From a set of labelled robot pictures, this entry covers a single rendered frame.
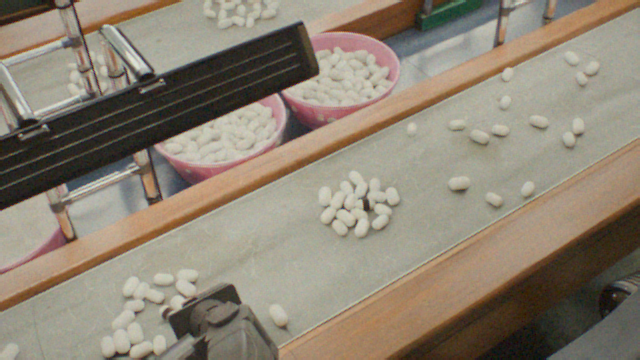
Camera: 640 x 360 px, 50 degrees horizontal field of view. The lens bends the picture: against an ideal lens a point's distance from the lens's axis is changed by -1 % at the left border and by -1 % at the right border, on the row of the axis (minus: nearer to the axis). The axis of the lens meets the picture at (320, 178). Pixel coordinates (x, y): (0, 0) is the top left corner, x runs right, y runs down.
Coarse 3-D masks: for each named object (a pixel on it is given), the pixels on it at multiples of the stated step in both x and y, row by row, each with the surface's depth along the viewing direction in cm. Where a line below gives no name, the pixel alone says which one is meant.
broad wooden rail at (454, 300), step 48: (576, 192) 118; (624, 192) 117; (480, 240) 111; (528, 240) 111; (576, 240) 111; (624, 240) 124; (432, 288) 105; (480, 288) 104; (528, 288) 110; (576, 288) 124; (336, 336) 99; (384, 336) 99; (432, 336) 99; (480, 336) 111
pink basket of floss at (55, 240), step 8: (64, 184) 122; (64, 192) 122; (56, 232) 115; (48, 240) 113; (56, 240) 118; (40, 248) 112; (48, 248) 116; (56, 248) 119; (24, 256) 111; (32, 256) 112; (8, 264) 110; (16, 264) 110; (0, 272) 110
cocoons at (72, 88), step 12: (216, 0) 170; (252, 0) 168; (264, 0) 168; (204, 12) 165; (240, 12) 165; (252, 12) 163; (264, 12) 163; (228, 24) 162; (240, 24) 162; (252, 24) 161; (72, 72) 149; (96, 72) 149; (72, 84) 146
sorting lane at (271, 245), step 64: (384, 128) 135; (448, 128) 134; (512, 128) 134; (256, 192) 124; (384, 192) 123; (448, 192) 122; (512, 192) 122; (128, 256) 114; (192, 256) 114; (256, 256) 113; (320, 256) 113; (384, 256) 112; (0, 320) 106; (64, 320) 105; (320, 320) 104
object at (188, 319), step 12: (228, 288) 97; (204, 300) 95; (216, 300) 96; (228, 300) 97; (240, 300) 98; (180, 312) 94; (192, 312) 95; (204, 312) 91; (180, 324) 94; (192, 324) 93; (180, 336) 94; (192, 336) 95
